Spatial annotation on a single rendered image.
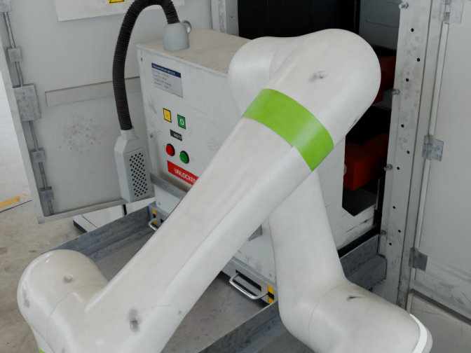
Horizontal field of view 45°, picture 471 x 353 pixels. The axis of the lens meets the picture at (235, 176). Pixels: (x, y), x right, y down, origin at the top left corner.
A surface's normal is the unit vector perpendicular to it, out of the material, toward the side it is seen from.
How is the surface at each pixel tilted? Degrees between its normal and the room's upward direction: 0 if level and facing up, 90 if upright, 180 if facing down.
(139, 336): 67
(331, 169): 90
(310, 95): 52
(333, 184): 90
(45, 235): 0
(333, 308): 39
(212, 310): 0
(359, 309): 46
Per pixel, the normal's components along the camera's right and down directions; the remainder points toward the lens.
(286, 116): -0.10, -0.24
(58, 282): -0.21, -0.73
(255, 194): 0.33, 0.17
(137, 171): 0.65, 0.33
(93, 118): 0.37, 0.43
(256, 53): -0.72, -0.47
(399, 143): -0.75, 0.34
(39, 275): -0.36, -0.56
